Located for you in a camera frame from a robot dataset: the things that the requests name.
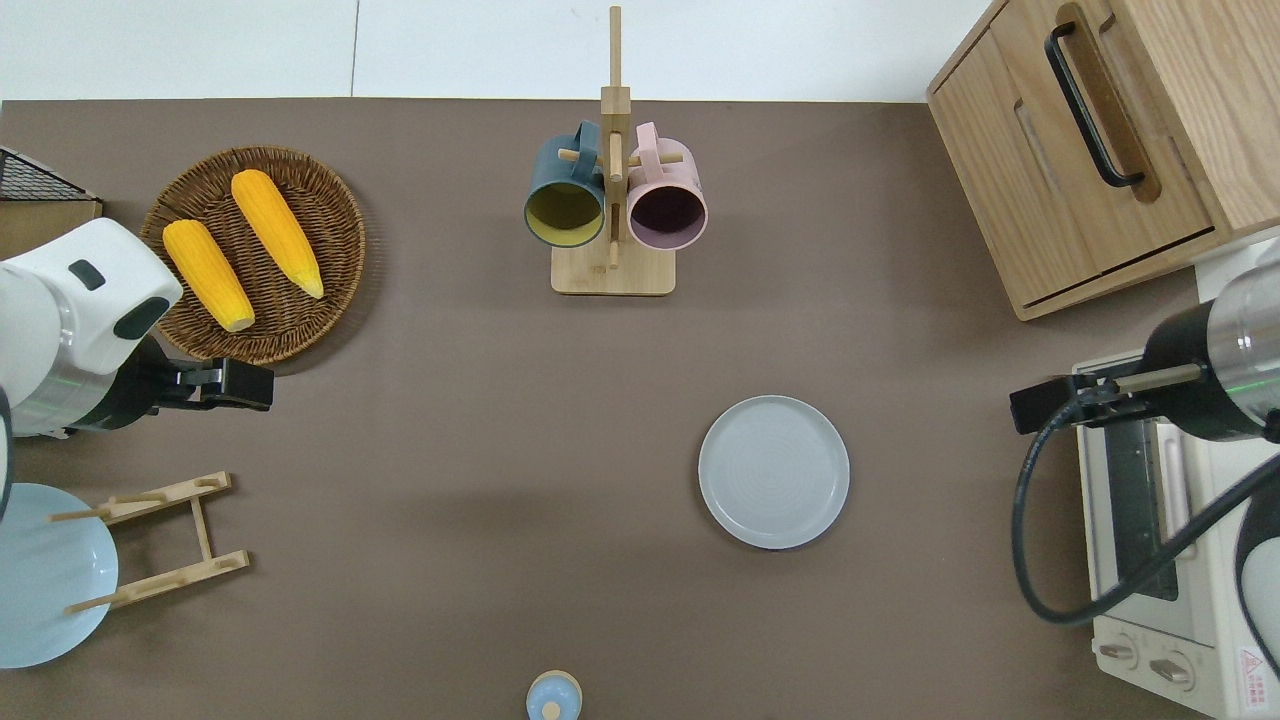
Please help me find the gray round plate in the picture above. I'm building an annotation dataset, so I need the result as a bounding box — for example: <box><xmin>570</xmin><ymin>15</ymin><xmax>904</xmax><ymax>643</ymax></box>
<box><xmin>697</xmin><ymin>395</ymin><xmax>852</xmax><ymax>551</ymax></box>

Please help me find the pink mug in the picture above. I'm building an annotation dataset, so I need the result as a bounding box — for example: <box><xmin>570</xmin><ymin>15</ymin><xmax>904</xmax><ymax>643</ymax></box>
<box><xmin>626</xmin><ymin>122</ymin><xmax>709</xmax><ymax>252</ymax></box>

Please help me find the blue dome on wooden base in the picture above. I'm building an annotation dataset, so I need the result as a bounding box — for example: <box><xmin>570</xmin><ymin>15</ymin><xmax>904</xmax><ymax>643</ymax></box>
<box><xmin>526</xmin><ymin>670</ymin><xmax>584</xmax><ymax>720</ymax></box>

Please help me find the pointed yellow corn cob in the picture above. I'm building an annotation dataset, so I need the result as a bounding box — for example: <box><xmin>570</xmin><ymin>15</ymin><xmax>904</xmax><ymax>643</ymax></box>
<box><xmin>230</xmin><ymin>168</ymin><xmax>326</xmax><ymax>301</ymax></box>

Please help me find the light wooden board lid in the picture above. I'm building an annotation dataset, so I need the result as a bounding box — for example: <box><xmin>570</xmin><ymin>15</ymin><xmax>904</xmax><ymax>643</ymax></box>
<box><xmin>0</xmin><ymin>200</ymin><xmax>103</xmax><ymax>263</ymax></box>

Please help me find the blunt yellow corn cob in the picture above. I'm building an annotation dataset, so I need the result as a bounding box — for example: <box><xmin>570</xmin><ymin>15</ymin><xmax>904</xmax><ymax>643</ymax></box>
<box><xmin>162</xmin><ymin>218</ymin><xmax>257</xmax><ymax>334</ymax></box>

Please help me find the light blue plate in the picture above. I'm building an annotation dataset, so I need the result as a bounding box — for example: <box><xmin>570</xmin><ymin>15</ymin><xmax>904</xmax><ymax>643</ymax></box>
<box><xmin>0</xmin><ymin>483</ymin><xmax>119</xmax><ymax>669</ymax></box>

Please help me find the white toaster oven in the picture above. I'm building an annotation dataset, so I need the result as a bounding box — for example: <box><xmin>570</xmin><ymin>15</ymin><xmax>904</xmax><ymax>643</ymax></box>
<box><xmin>1073</xmin><ymin>235</ymin><xmax>1280</xmax><ymax>720</ymax></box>

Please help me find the brown wicker basket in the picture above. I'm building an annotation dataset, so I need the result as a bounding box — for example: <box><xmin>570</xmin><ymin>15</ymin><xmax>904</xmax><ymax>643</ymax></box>
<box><xmin>140</xmin><ymin>145</ymin><xmax>367</xmax><ymax>366</ymax></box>

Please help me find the black wire box white liner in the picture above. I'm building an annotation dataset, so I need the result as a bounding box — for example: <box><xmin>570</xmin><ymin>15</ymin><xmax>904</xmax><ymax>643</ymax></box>
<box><xmin>0</xmin><ymin>145</ymin><xmax>103</xmax><ymax>263</ymax></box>

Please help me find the wooden cabinet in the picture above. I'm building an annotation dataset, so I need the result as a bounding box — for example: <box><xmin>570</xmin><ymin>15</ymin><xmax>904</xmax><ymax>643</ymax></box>
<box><xmin>926</xmin><ymin>0</ymin><xmax>1280</xmax><ymax>323</ymax></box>

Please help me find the wooden mug tree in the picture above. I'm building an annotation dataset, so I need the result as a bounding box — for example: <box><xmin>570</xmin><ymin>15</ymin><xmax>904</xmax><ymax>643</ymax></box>
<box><xmin>550</xmin><ymin>5</ymin><xmax>691</xmax><ymax>297</ymax></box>

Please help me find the teal mug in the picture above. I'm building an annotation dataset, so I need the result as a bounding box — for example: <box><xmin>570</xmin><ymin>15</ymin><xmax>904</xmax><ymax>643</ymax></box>
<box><xmin>523</xmin><ymin>120</ymin><xmax>609</xmax><ymax>251</ymax></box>

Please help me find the brown table mat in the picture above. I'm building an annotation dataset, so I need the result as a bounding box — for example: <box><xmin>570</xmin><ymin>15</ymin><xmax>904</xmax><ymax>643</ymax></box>
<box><xmin>0</xmin><ymin>97</ymin><xmax>1280</xmax><ymax>720</ymax></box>

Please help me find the wooden dish rack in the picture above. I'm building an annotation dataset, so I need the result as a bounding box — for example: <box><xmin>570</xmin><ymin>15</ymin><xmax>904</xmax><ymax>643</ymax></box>
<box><xmin>50</xmin><ymin>470</ymin><xmax>251</xmax><ymax>614</ymax></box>

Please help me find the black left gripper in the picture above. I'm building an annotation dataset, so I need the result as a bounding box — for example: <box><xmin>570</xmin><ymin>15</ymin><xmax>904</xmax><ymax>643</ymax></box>
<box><xmin>95</xmin><ymin>335</ymin><xmax>276</xmax><ymax>433</ymax></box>

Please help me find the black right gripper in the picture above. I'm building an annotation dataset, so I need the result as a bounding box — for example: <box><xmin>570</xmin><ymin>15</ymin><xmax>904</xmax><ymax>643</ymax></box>
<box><xmin>1008</xmin><ymin>298</ymin><xmax>1276</xmax><ymax>443</ymax></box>

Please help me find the black cabinet handle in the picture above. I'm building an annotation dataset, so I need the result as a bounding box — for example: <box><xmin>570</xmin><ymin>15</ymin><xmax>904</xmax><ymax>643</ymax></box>
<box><xmin>1043</xmin><ymin>20</ymin><xmax>1148</xmax><ymax>191</ymax></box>

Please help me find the thick black gripper cable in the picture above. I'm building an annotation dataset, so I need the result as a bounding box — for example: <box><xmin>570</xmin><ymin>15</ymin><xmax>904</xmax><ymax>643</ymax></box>
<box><xmin>1010</xmin><ymin>400</ymin><xmax>1280</xmax><ymax>628</ymax></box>

